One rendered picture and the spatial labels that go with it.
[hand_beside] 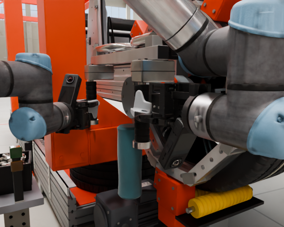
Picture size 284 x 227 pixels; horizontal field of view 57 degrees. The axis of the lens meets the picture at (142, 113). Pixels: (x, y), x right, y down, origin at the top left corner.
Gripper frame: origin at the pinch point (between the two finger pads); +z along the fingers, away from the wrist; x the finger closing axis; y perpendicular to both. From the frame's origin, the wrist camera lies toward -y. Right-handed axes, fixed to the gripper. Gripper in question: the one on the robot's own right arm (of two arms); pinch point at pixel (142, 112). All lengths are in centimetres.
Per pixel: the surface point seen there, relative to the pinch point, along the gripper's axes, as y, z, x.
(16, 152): -19, 49, 23
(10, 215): -52, 69, 26
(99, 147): -23, 56, -11
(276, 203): -83, 52, -143
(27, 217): -55, 69, 19
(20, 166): -24, 49, 22
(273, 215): -83, 43, -126
